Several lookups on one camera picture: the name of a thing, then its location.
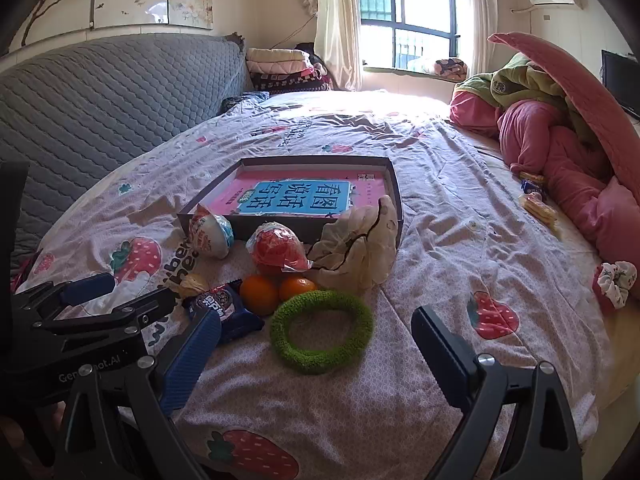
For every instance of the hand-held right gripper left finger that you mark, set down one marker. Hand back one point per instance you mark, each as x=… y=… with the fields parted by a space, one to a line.
x=192 y=355

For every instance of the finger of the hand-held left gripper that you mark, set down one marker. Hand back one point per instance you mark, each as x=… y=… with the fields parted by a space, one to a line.
x=145 y=312
x=87 y=287

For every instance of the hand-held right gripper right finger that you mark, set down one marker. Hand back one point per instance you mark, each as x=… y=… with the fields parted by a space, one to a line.
x=440 y=355

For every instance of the walnut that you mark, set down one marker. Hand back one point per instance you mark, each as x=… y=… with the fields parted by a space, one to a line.
x=192 y=285

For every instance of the blue cookie packet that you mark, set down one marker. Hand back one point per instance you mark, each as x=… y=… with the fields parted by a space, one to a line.
x=235 y=310

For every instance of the orange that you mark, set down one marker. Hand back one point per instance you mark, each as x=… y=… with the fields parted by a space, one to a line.
x=297 y=287
x=259 y=295

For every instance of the green fuzzy scrunchie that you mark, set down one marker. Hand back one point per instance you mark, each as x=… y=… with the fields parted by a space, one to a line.
x=280 y=332

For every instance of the blue toy egg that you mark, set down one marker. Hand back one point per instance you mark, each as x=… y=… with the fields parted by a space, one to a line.
x=212 y=232

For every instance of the red toy egg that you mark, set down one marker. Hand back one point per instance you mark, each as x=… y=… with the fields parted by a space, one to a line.
x=277 y=250

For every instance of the cream floral cloth bag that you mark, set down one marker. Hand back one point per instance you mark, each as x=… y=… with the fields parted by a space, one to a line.
x=360 y=245

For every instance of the shallow cardboard box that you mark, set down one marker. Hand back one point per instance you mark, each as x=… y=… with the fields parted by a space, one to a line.
x=310 y=162

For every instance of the yellow snack packet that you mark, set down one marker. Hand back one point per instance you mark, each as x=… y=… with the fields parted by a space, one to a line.
x=540 y=210

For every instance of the grey quilted headboard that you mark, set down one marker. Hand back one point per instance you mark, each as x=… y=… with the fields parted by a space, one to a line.
x=100 y=110

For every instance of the pink book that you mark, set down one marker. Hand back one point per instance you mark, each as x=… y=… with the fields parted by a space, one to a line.
x=295 y=200

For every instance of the white and red scrunchie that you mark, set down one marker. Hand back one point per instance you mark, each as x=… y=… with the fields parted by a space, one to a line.
x=615 y=285

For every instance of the blue snack packet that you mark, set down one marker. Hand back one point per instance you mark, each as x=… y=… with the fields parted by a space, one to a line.
x=530 y=187

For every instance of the tan snack packet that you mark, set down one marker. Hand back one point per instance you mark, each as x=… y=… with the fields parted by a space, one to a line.
x=534 y=177

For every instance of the dark blue cloth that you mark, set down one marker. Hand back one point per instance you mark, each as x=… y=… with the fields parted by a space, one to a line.
x=240 y=102

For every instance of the pink fleece blanket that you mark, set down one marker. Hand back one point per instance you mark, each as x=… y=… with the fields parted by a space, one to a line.
x=565 y=160

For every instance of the dark patterned folded blanket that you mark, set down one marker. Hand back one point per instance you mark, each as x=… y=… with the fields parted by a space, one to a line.
x=285 y=83

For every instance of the green fleece blanket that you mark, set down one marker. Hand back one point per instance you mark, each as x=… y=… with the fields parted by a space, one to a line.
x=530 y=85

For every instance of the cream folded blanket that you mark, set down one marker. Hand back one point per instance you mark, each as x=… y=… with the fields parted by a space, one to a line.
x=272 y=55

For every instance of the floral cushion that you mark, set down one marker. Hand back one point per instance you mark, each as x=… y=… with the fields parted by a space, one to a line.
x=450 y=67

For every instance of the pink quilted mat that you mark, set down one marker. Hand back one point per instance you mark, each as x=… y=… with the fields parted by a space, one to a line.
x=590 y=95

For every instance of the black cloth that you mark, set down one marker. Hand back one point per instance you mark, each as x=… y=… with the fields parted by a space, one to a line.
x=306 y=49

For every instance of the black television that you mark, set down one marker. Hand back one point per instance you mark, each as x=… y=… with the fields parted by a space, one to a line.
x=620 y=80

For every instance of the cream curtain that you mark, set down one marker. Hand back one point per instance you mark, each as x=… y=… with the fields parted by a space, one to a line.
x=337 y=25
x=482 y=10

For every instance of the window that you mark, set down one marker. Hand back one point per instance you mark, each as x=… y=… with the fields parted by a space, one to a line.
x=410 y=10

